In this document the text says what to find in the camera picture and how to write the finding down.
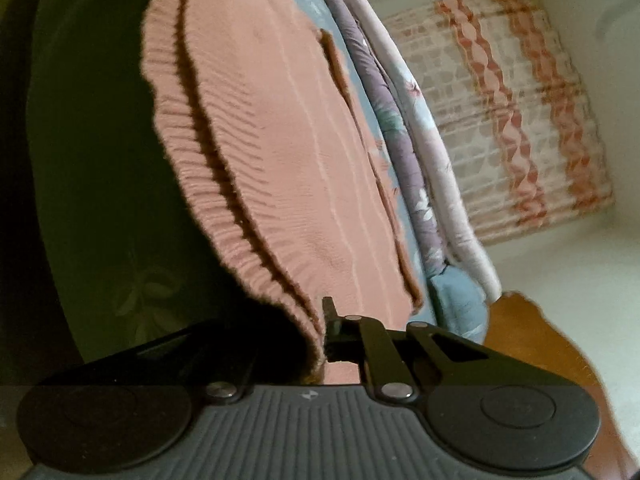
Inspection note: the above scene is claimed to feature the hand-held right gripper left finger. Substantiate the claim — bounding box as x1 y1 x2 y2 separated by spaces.
135 322 261 403

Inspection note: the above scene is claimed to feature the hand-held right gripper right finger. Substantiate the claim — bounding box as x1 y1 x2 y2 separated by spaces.
321 296 501 404

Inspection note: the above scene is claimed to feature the pink knit sweater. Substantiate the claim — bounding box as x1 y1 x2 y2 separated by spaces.
140 0 426 392

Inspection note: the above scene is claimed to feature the blue pillow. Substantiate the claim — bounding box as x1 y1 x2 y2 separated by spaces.
429 264 492 345

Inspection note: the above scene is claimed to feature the purple floral quilt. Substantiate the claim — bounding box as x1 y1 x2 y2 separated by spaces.
304 0 451 281

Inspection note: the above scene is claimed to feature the light pink floral quilt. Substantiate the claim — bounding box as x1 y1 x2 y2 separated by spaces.
322 0 503 305

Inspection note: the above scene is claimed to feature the patterned orange white curtain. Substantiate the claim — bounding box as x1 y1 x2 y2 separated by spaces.
379 0 617 247

